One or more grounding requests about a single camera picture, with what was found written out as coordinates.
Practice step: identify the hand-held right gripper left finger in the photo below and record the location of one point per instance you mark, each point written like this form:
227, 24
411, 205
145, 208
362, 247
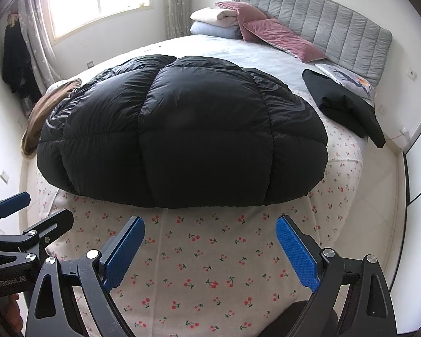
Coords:
124, 252

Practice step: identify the grey padded headboard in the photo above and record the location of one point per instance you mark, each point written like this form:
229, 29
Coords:
329, 24

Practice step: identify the bed with cherry print sheet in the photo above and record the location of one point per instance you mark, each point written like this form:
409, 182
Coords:
203, 263

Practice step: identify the person's dark pants leg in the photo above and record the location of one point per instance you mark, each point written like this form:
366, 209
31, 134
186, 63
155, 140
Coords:
291, 319

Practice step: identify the printed white pillow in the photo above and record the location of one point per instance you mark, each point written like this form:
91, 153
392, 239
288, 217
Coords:
351, 79

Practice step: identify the large pink velvet pillow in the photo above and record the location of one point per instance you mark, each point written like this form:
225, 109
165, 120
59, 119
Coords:
284, 38

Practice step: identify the black folded garment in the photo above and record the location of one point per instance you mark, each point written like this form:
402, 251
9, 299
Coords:
340, 101

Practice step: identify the white folded blanket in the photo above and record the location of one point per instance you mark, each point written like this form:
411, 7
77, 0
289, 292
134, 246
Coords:
214, 15

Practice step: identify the person's left hand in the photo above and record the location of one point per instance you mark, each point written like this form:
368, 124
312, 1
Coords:
14, 309

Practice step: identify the black puffer jacket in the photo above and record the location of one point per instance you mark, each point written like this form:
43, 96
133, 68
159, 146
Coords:
182, 130

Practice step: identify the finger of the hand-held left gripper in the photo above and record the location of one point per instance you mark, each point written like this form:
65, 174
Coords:
12, 203
54, 228

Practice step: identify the hanging dark clothes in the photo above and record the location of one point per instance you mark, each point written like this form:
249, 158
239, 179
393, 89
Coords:
17, 63

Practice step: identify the brown blanket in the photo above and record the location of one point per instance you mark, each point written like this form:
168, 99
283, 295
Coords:
44, 112

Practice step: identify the patterned grey curtain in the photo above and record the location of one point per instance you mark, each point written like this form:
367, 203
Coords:
177, 3
38, 42

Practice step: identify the window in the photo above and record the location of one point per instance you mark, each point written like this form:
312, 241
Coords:
98, 0

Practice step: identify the light blue folded blanket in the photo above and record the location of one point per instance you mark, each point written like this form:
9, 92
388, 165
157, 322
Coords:
214, 31

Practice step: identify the small pink velvet pillow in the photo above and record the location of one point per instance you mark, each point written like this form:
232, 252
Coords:
238, 10

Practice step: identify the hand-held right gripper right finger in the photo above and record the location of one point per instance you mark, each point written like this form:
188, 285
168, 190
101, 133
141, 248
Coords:
298, 256

